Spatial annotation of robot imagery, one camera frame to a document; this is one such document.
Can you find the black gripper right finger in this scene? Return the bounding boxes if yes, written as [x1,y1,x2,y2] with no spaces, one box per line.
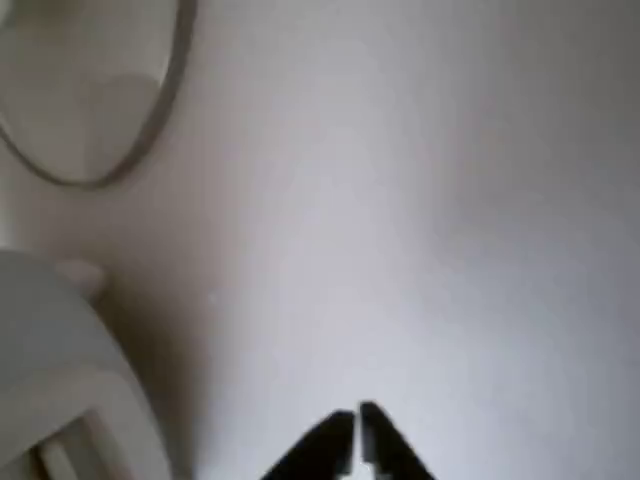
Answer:
[358,399,430,480]

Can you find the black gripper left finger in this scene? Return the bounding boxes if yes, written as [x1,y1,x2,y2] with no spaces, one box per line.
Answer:
[258,409,358,480]

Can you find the white rice cooker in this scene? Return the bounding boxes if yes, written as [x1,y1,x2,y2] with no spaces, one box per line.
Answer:
[0,248,175,480]

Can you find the glass lid with white knob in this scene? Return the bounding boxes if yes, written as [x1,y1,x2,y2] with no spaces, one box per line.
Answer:
[0,0,200,192]

